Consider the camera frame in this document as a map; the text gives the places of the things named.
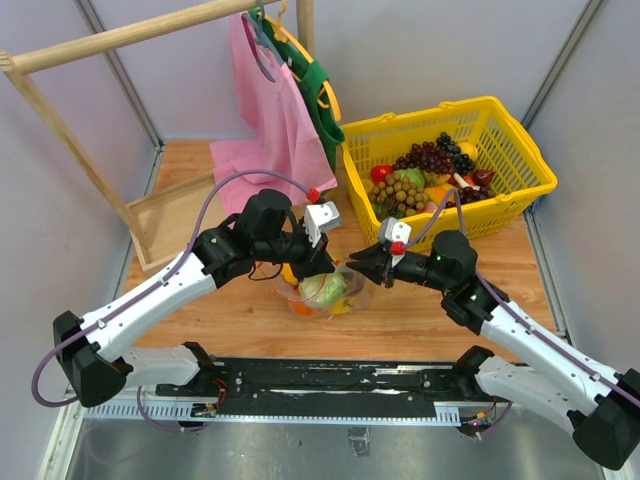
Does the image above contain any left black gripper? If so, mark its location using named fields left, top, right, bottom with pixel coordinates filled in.
left=255, top=219, right=336, bottom=283

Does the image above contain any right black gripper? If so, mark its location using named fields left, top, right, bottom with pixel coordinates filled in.
left=345, top=242, right=452, bottom=293

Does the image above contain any green cabbage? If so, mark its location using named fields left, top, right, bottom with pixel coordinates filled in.
left=298, top=271, right=347, bottom=309

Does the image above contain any clear zip top bag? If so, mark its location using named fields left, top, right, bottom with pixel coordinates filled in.
left=269, top=260, right=371, bottom=318

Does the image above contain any orange fruit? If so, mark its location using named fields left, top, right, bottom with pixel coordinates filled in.
left=291, top=303, right=316, bottom=317

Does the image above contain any yellow bell pepper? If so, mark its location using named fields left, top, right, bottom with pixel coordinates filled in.
left=281, top=264, right=298, bottom=286

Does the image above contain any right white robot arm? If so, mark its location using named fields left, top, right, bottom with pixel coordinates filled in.
left=348, top=222, right=639, bottom=470

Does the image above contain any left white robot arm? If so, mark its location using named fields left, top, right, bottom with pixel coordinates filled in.
left=53, top=189, right=340, bottom=407

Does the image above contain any brown longan bunch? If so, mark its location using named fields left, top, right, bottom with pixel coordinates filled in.
left=368, top=170, right=429, bottom=221

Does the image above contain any green guava fruit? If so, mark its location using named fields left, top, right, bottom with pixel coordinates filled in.
left=403, top=168, right=425, bottom=188

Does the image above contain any dark purple grape bunch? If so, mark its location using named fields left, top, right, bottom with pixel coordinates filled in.
left=392, top=132, right=476, bottom=176

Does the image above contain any pink shirt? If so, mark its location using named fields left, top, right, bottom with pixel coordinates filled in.
left=208, top=10, right=337, bottom=227

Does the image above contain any yellow peach fruit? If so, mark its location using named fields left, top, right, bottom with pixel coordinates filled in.
left=457, top=142, right=479, bottom=161

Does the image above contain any wooden clothes rack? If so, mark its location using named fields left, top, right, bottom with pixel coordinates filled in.
left=0, top=0, right=337, bottom=274

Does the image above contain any yellow hanger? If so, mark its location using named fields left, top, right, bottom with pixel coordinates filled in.
left=263, top=0, right=342, bottom=122

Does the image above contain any yellow plastic basket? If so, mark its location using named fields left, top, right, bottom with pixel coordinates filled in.
left=342, top=96, right=557, bottom=250

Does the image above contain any green shirt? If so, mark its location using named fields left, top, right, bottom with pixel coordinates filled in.
left=249, top=8, right=345, bottom=173

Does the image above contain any grey hanger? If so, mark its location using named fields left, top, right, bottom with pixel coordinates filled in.
left=242, top=12, right=284, bottom=83

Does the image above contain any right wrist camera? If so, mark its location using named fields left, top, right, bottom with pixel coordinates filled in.
left=378, top=217, right=411, bottom=267

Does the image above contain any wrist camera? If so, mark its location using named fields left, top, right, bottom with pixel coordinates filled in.
left=378, top=217, right=411, bottom=267
left=303, top=188, right=341, bottom=247

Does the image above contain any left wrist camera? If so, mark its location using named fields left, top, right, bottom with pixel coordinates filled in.
left=303, top=188, right=341, bottom=247

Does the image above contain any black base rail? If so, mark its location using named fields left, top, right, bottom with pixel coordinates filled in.
left=155, top=357, right=494, bottom=423

